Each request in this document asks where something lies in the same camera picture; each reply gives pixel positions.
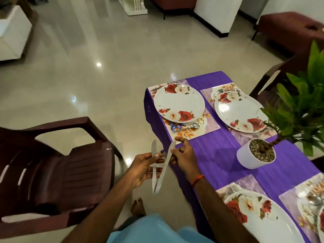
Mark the white low cabinet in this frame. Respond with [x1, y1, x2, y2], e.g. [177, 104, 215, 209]
[0, 5, 33, 62]

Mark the red wrist thread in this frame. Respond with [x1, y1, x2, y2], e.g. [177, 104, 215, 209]
[190, 174, 206, 187]

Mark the person's left hand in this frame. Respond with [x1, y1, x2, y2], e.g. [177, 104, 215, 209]
[124, 152, 166, 189]

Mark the red-brown sofa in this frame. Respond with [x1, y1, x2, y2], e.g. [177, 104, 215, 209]
[251, 11, 324, 54]

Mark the person's right forearm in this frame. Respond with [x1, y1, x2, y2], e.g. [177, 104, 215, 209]
[192, 177, 261, 243]

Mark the steel table knife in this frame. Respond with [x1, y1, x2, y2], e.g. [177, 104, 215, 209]
[151, 139, 159, 194]

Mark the white floral plate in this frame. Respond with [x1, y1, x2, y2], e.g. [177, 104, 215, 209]
[224, 189, 306, 243]
[214, 87, 269, 134]
[316, 207, 324, 243]
[153, 83, 206, 124]

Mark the brown armchair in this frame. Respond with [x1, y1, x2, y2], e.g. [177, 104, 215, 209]
[152, 0, 198, 19]

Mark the person's left forearm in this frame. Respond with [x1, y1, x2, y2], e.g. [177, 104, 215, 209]
[63, 180, 140, 243]

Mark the white small table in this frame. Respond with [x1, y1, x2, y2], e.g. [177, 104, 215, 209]
[118, 0, 149, 17]

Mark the person's teal t-shirt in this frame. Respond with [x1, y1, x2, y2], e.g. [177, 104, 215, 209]
[106, 214, 216, 243]

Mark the purple tablecloth table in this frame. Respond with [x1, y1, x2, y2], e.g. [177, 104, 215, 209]
[143, 71, 324, 243]

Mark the steel cutlery piece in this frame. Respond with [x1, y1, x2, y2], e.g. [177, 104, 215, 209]
[304, 192, 324, 207]

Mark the bundle of steel knives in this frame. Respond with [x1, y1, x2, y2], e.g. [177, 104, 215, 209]
[154, 140, 177, 194]

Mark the person's left foot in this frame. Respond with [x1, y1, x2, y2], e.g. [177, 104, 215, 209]
[131, 197, 146, 217]

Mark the person's right hand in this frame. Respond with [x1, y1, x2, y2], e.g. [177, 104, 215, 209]
[169, 137, 203, 183]

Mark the green plant in white pot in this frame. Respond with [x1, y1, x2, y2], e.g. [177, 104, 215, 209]
[236, 40, 324, 170]

